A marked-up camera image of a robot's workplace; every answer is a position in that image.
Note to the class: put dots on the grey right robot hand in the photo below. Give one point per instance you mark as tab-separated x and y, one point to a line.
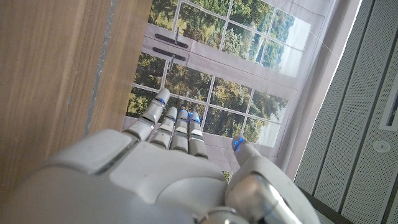
149	174

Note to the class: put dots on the grey tape table outline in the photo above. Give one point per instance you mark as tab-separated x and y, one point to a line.
100	65

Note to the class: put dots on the printed window backdrop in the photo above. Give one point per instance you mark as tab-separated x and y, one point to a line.
236	62

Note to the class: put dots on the white round ceiling sensor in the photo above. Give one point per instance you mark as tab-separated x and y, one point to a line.
381	146

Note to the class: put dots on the white ceiling vent frame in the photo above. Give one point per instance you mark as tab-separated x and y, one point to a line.
385	121

